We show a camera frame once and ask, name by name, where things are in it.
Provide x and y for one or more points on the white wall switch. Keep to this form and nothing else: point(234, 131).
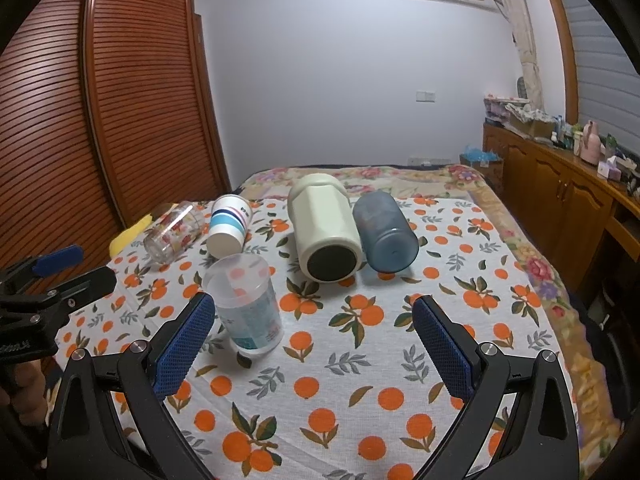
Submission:
point(425, 96)

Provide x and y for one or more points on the striped white paper cup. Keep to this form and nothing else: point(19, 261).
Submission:
point(227, 230)

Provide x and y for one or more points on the floral bed blanket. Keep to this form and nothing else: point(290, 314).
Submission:
point(530, 260)

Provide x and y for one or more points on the blue plastic bag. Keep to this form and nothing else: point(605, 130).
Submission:
point(480, 156)

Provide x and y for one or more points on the wooden window frame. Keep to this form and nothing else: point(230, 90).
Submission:
point(560, 35)

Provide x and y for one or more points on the cream patterned curtain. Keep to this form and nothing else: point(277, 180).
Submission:
point(522, 25)

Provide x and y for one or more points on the cream insulated cup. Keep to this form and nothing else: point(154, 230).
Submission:
point(322, 225)

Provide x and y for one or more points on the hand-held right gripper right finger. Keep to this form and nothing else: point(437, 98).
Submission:
point(445, 350)

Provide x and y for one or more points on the pink tissue box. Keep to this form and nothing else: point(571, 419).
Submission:
point(610, 170)

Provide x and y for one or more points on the yellow cloth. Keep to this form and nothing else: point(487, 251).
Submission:
point(127, 237)

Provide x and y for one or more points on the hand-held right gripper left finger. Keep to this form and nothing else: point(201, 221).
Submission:
point(182, 345)

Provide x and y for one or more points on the blue translucent plastic cup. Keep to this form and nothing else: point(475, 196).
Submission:
point(385, 232)

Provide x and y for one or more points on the brown louvered wooden wardrobe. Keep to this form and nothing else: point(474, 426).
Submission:
point(125, 90)

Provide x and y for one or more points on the person's left hand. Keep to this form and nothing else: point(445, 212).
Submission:
point(27, 395)

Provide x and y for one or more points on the clear floral glass cup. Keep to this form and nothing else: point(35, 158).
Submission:
point(172, 235)

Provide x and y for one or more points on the floral storage box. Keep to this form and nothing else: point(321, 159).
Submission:
point(525, 117)

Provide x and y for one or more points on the white window blind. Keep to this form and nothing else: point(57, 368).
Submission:
point(600, 60)

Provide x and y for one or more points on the brown wooden cabinet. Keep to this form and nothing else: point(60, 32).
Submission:
point(555, 200)

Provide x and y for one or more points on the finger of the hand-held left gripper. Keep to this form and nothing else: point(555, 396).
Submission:
point(57, 260)
point(90, 282)

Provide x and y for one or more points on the orange print tablecloth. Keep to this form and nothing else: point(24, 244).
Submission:
point(350, 370)

